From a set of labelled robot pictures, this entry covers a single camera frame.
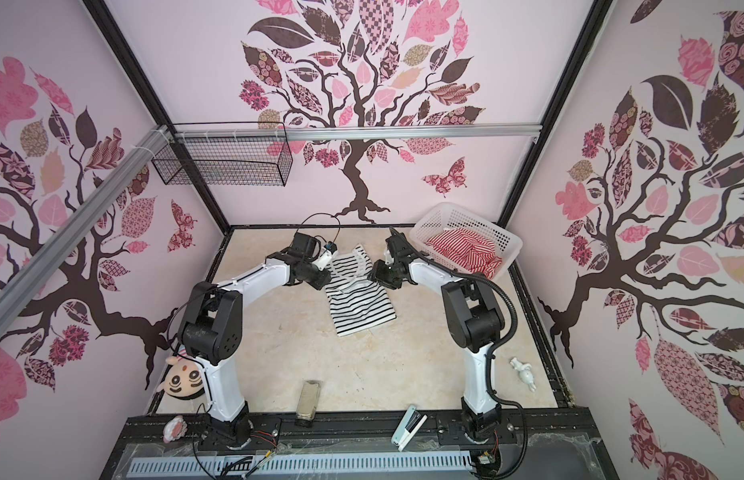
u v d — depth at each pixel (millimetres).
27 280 524
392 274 848
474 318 537
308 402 771
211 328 510
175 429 707
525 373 799
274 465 697
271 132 912
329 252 880
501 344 518
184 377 752
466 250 1088
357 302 967
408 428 725
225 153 947
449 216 1150
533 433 728
